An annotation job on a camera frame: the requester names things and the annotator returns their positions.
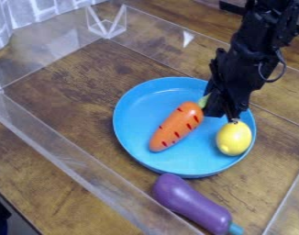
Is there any white patterned curtain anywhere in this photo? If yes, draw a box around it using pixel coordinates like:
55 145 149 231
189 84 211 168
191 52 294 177
0 0 107 50

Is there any purple toy eggplant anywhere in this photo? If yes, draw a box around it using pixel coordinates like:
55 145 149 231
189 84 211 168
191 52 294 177
153 173 245 235

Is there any orange toy carrot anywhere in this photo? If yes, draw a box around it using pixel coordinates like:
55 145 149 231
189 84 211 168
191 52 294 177
150 95 209 152

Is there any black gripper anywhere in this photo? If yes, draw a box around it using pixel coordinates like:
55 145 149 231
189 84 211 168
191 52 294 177
203 0 299 120

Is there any clear acrylic enclosure wall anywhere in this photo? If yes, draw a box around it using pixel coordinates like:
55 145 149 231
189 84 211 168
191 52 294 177
0 0 299 235

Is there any blue round plate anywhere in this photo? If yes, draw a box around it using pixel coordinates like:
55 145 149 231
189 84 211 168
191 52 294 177
112 77 247 178

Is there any clear acrylic corner bracket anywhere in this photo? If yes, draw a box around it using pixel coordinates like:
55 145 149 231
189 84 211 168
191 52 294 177
86 6 127 39

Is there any yellow toy lemon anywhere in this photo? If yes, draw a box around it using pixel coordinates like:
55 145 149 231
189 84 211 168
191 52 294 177
217 121 253 156

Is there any black cable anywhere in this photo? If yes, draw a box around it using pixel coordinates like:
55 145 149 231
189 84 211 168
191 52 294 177
257 49 289 84

